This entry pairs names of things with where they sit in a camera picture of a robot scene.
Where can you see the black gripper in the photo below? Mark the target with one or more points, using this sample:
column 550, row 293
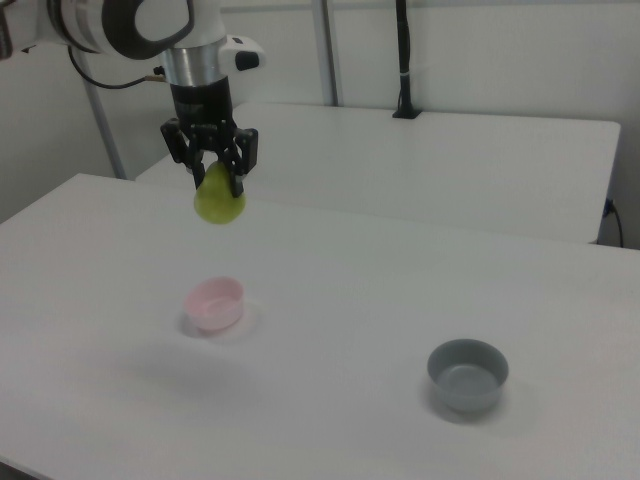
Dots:
column 202, row 105

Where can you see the green pear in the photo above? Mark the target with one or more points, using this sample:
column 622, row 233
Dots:
column 220, row 205

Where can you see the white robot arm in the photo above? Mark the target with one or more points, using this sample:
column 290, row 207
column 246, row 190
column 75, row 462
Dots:
column 150, row 20

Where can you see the pink plastic bowl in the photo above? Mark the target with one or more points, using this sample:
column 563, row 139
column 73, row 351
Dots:
column 215, row 305

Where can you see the grey plastic bowl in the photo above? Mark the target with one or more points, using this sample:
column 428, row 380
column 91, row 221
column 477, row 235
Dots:
column 467, row 380

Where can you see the black pole with clamp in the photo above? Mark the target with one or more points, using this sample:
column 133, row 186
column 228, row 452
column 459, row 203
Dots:
column 404, row 50

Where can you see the aluminium frame post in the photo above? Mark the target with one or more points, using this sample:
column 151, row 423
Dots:
column 327, row 50
column 102, row 125

